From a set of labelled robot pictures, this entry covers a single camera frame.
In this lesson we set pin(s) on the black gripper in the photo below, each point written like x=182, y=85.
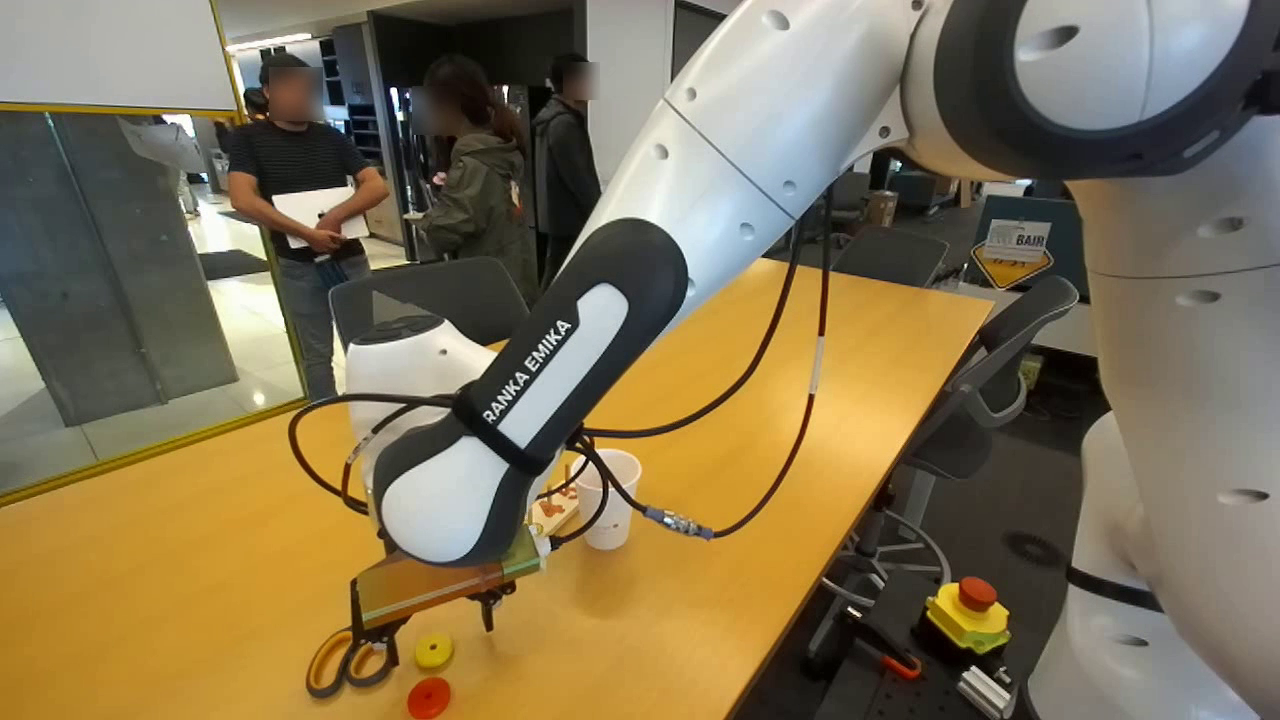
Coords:
x=432, y=614

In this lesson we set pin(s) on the dark grey door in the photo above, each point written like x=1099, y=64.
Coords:
x=687, y=34

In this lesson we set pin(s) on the orange plastic disc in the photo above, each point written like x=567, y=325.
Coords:
x=419, y=697

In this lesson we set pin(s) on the shiny flat wrist camera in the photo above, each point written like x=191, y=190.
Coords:
x=424, y=586

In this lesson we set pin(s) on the small grey table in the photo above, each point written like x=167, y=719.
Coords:
x=1064, y=330

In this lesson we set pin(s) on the yellow plastic disc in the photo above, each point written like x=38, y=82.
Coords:
x=424, y=654

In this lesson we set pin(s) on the white paper cup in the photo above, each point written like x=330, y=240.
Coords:
x=619, y=513

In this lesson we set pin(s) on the man in black t-shirt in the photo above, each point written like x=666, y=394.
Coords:
x=300, y=154

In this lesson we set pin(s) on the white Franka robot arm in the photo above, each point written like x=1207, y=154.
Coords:
x=800, y=123

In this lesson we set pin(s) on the yellow white sign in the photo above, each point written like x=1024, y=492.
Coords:
x=1021, y=240

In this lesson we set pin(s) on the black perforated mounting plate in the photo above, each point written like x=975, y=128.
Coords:
x=904, y=701

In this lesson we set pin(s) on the grey mesh chair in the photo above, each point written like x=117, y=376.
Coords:
x=443, y=292

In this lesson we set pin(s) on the yellow framed glass partition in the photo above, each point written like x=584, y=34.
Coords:
x=26, y=52

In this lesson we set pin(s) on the blue cabinet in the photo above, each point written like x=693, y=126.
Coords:
x=1055, y=220

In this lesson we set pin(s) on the white paper sheet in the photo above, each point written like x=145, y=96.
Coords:
x=317, y=209

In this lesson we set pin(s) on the woman in olive jacket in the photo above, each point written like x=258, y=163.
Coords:
x=473, y=184

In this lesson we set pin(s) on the silver metal block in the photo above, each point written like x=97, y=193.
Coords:
x=987, y=690

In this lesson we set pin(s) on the black office chair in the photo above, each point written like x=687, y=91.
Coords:
x=1001, y=353

